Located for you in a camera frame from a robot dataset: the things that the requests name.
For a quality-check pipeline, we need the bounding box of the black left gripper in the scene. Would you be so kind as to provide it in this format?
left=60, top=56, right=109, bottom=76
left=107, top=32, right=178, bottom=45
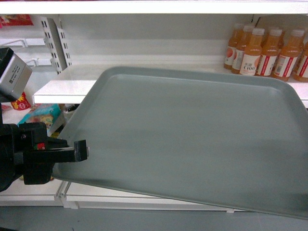
left=0, top=122, right=88, bottom=192

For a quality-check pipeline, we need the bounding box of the grey silver tray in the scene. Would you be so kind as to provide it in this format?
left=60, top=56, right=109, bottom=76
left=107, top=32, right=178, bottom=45
left=53, top=78, right=308, bottom=219

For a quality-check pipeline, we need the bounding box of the teal pink snack bag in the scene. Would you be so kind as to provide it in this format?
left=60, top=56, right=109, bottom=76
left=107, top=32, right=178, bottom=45
left=17, top=104, right=65, bottom=136

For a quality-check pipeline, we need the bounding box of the white middle shelf board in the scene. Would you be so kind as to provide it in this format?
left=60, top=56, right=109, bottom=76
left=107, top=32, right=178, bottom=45
left=33, top=64, right=308, bottom=106

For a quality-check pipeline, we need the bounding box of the white shelf board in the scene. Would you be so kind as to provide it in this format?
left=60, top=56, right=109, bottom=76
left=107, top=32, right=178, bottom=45
left=0, top=0, right=308, bottom=14
left=33, top=64, right=308, bottom=106

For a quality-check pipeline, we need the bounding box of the red yellow snack bag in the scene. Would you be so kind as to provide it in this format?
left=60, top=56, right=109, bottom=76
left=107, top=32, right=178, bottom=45
left=11, top=92, right=31, bottom=111

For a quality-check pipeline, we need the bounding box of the white perforated shelf upright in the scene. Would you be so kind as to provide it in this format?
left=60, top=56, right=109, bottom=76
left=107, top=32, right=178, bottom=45
left=40, top=16, right=72, bottom=74

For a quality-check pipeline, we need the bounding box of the red snack bag top left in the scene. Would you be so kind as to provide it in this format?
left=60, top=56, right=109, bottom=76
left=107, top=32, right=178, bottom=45
left=0, top=14, right=34, bottom=28

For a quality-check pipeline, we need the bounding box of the white upper shelf board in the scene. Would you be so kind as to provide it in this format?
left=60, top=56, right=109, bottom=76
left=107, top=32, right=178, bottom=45
left=0, top=0, right=308, bottom=14

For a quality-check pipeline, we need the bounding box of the orange juice bottle back left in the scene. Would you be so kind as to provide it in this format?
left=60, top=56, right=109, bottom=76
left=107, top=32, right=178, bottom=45
left=224, top=23, right=244, bottom=70

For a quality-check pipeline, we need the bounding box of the orange juice bottle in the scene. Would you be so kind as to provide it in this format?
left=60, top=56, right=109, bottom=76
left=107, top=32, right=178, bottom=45
left=240, top=28, right=265, bottom=76
left=256, top=27, right=282, bottom=77
left=293, top=43, right=308, bottom=82
left=224, top=23, right=244, bottom=70
left=272, top=29, right=305, bottom=82

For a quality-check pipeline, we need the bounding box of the orange juice bottle front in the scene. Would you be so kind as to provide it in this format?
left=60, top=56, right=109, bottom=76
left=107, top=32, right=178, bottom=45
left=240, top=28, right=265, bottom=76

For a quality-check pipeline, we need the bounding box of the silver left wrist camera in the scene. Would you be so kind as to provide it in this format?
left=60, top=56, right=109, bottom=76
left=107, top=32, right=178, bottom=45
left=0, top=48, right=32, bottom=103

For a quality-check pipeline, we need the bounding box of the white wire hook upper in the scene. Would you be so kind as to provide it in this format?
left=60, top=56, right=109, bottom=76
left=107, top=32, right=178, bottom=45
left=0, top=38, right=28, bottom=48

